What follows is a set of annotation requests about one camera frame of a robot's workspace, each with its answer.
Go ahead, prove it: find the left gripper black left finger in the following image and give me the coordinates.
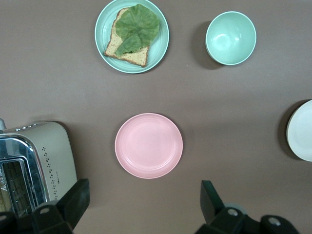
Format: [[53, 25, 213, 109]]
[[31, 178, 91, 234]]

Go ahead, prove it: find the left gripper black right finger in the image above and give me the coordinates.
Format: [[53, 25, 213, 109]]
[[195, 180, 247, 234]]

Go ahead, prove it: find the pink plate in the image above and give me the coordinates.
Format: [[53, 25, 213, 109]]
[[114, 113, 184, 179]]

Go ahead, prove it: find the beige and chrome toaster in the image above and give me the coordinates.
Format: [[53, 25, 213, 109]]
[[0, 118, 78, 220]]

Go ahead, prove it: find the beige plate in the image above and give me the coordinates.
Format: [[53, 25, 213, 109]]
[[286, 99, 312, 162]]

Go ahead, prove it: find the brown table cloth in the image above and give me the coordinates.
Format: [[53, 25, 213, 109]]
[[0, 0, 312, 234]]

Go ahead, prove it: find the brown bread slice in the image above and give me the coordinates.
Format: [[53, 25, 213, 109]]
[[104, 7, 150, 68]]

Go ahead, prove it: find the mint green bowl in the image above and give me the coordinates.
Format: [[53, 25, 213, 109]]
[[205, 11, 257, 66]]

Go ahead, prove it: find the mint green plate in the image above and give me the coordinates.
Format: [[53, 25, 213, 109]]
[[94, 0, 170, 74]]

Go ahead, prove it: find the green lettuce leaf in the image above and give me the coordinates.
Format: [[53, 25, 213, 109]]
[[114, 3, 160, 57]]

